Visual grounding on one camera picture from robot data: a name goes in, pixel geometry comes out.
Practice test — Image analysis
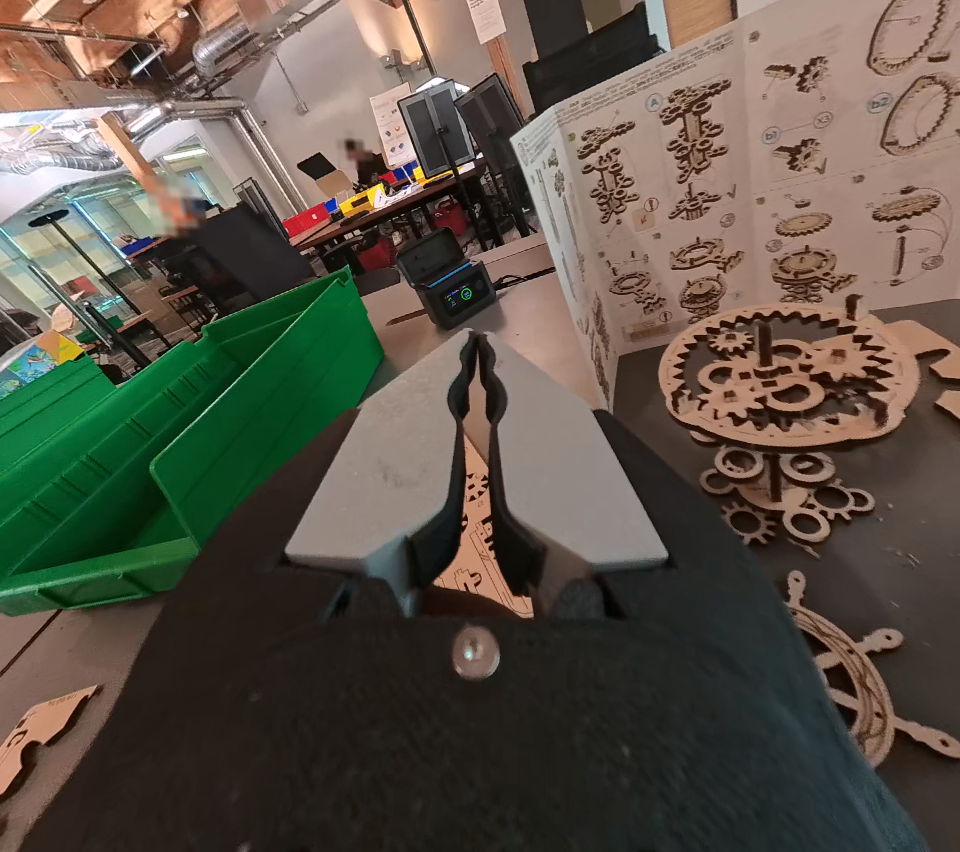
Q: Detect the laser-cut wooden parts sheet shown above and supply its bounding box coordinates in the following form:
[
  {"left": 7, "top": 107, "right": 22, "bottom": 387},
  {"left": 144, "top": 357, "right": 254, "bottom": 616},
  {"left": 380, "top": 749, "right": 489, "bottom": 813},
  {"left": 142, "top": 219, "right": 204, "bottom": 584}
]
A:
[{"left": 427, "top": 433, "right": 537, "bottom": 620}]

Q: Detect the red storage bin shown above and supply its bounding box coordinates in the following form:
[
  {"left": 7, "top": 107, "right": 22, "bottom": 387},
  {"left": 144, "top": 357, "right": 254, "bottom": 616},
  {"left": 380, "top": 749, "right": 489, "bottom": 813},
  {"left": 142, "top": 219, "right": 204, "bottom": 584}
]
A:
[{"left": 283, "top": 205, "right": 333, "bottom": 238}]

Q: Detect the wooden cutout offcut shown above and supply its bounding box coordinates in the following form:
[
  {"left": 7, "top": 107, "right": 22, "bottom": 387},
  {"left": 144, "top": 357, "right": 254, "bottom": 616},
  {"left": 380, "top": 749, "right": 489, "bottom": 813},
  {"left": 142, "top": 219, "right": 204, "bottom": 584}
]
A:
[{"left": 0, "top": 683, "right": 102, "bottom": 800}]

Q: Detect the black portable power station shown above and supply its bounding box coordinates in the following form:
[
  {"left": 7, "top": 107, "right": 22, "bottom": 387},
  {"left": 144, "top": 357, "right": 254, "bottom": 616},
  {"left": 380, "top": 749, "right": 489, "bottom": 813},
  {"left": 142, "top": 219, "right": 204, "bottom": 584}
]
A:
[{"left": 395, "top": 227, "right": 496, "bottom": 331}]

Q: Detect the paper sign on pillar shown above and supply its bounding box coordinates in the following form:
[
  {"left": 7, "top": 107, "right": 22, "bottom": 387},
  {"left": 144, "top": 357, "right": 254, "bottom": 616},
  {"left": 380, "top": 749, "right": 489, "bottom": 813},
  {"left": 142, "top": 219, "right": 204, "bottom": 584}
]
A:
[{"left": 463, "top": 0, "right": 508, "bottom": 46}]

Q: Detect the long wooden work table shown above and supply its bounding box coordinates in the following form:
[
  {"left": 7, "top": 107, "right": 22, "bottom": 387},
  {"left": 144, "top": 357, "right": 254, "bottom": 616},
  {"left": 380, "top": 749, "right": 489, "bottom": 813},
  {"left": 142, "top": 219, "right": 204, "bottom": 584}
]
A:
[{"left": 288, "top": 158, "right": 526, "bottom": 253}]

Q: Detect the grey framed panel on stand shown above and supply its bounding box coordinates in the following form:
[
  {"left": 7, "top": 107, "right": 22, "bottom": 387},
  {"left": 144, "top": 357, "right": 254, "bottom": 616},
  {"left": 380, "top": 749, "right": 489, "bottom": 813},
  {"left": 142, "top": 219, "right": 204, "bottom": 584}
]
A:
[{"left": 396, "top": 79, "right": 479, "bottom": 183}]

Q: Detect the large green plastic bin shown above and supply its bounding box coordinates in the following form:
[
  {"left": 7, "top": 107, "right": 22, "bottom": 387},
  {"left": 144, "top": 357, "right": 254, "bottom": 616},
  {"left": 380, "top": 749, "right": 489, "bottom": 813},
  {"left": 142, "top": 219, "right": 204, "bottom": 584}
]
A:
[{"left": 0, "top": 265, "right": 385, "bottom": 616}]

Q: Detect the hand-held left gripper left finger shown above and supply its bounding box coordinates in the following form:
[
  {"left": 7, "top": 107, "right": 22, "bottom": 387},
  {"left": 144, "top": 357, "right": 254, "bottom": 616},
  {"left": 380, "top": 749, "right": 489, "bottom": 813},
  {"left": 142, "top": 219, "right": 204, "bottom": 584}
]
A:
[{"left": 283, "top": 330, "right": 481, "bottom": 619}]

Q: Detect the wooden ship wheel part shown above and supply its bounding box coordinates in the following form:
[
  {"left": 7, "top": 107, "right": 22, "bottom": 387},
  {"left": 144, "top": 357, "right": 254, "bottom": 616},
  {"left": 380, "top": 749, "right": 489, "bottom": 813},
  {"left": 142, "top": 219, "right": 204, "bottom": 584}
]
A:
[{"left": 780, "top": 570, "right": 960, "bottom": 770}]

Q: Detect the black framed panel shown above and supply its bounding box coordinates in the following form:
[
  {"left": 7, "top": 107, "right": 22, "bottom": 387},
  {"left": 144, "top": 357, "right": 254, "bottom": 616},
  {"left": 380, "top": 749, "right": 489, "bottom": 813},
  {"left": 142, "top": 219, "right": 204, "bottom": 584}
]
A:
[{"left": 455, "top": 73, "right": 526, "bottom": 155}]

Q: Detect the folded white instruction leaflet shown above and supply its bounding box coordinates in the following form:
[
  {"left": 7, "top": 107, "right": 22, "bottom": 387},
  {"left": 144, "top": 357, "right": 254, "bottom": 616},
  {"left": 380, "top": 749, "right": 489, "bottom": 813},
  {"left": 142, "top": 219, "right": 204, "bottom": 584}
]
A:
[{"left": 510, "top": 0, "right": 960, "bottom": 410}]

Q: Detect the long wavy wooden strip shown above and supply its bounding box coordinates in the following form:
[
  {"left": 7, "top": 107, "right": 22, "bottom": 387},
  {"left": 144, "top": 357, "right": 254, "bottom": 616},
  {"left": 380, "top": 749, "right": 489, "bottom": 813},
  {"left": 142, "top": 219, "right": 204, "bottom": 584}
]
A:
[{"left": 892, "top": 318, "right": 960, "bottom": 419}]

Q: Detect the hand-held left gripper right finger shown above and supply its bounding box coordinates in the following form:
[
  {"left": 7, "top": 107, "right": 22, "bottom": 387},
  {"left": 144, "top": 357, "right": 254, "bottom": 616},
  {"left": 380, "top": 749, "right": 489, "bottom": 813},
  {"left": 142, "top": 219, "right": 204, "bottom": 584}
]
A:
[{"left": 477, "top": 333, "right": 670, "bottom": 616}]

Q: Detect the wooden gear tower model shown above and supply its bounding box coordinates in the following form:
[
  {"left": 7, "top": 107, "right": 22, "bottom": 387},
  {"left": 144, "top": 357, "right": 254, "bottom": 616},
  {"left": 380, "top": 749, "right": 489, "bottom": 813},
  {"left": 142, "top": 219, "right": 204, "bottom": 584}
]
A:
[{"left": 658, "top": 297, "right": 924, "bottom": 547}]

